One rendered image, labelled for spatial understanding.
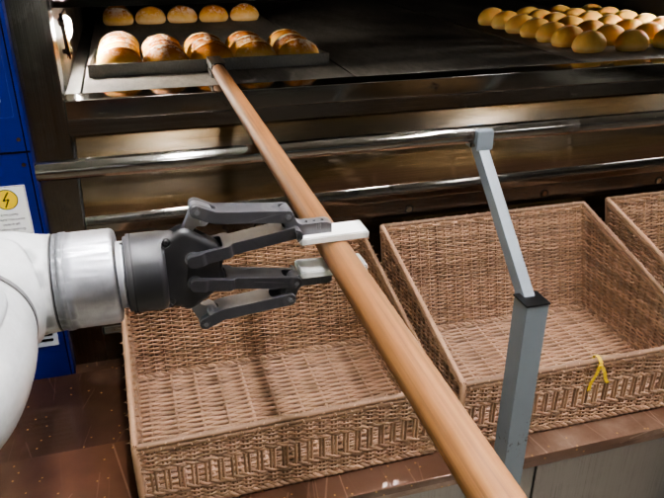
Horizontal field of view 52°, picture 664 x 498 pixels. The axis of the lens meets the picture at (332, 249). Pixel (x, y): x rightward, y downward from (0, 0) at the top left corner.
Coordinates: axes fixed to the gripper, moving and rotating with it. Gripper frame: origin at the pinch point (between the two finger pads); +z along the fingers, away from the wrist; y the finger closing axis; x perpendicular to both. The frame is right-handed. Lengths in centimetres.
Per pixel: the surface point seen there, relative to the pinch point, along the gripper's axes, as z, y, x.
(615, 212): 96, 36, -73
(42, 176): -32, 4, -42
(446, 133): 32, 2, -43
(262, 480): -4, 59, -31
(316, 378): 14, 61, -59
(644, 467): 75, 72, -26
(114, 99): -21, 2, -80
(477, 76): 57, 1, -80
